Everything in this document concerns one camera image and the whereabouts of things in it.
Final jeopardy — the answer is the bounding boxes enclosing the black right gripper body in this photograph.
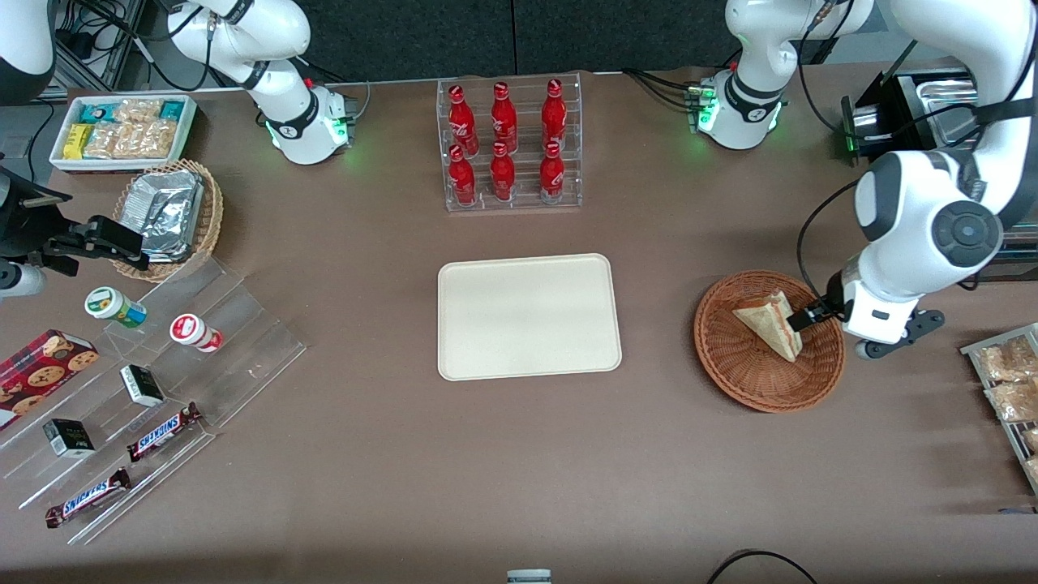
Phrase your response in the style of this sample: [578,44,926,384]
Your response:
[0,166,74,261]

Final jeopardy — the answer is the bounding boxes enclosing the triangular sandwich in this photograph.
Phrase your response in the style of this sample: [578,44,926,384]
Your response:
[732,290,804,363]

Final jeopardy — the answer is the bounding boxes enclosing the round brown wicker basket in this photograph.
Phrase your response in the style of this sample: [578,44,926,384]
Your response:
[693,270,846,414]

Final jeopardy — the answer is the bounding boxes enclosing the light wicker basket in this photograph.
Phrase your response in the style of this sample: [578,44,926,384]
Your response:
[112,159,225,283]

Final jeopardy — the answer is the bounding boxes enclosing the beige rectangular tray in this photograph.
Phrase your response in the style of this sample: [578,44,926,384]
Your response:
[437,253,623,382]

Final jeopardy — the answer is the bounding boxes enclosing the silver foil pack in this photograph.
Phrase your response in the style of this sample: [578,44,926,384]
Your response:
[120,170,204,263]

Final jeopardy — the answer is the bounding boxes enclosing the green lid white cup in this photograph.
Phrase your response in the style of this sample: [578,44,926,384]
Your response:
[85,286,148,329]

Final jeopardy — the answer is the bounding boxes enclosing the clear bag of crackers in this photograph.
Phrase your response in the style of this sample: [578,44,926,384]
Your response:
[114,99,164,125]
[84,122,135,160]
[133,120,178,160]

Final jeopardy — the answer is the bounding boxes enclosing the red lid white cup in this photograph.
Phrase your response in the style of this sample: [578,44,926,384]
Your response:
[169,313,224,353]

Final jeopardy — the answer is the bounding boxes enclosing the red tartan cookie box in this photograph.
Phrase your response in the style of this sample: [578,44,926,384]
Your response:
[0,328,100,432]

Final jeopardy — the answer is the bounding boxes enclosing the white rectangular snack bin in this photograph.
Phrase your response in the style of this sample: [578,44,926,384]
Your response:
[49,95,199,174]

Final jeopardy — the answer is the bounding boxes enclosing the small black box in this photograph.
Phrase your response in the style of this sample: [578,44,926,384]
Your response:
[42,418,97,459]
[120,364,165,408]

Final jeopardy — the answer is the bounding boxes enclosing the clear acrylic stepped display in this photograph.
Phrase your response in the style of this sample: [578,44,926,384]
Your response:
[0,258,307,546]

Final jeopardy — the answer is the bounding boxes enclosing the black food warmer cabinet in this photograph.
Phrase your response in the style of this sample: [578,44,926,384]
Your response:
[841,69,1038,281]

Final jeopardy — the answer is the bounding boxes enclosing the Snickers chocolate bar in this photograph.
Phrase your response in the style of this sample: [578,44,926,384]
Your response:
[45,467,132,529]
[126,401,204,463]

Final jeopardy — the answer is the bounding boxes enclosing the stainless steel pan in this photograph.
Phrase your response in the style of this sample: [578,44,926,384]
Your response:
[915,77,987,152]

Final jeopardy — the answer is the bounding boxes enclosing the red cola bottle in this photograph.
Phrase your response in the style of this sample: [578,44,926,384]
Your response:
[491,81,518,153]
[448,144,478,206]
[448,84,479,157]
[490,142,517,202]
[542,78,568,151]
[539,141,566,204]

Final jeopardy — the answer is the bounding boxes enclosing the clear acrylic bottle rack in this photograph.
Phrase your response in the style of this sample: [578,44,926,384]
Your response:
[436,71,583,213]

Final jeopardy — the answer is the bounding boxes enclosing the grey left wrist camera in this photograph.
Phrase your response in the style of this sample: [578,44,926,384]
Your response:
[854,308,946,362]

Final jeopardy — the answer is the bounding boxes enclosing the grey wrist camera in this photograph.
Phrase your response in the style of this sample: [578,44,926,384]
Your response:
[854,308,946,362]
[0,264,48,299]

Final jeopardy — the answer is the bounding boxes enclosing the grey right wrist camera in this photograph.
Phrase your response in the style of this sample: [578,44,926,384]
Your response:
[0,264,48,299]

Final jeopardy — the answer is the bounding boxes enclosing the grey wire rack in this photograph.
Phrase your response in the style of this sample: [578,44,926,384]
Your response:
[961,323,1038,496]

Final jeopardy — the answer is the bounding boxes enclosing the aluminium frame structure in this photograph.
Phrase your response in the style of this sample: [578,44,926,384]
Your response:
[49,0,148,92]

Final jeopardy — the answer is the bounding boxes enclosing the black looped cable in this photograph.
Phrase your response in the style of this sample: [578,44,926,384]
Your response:
[706,550,820,584]

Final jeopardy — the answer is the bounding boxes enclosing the black arm base cables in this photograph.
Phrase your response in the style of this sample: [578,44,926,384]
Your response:
[623,68,701,111]

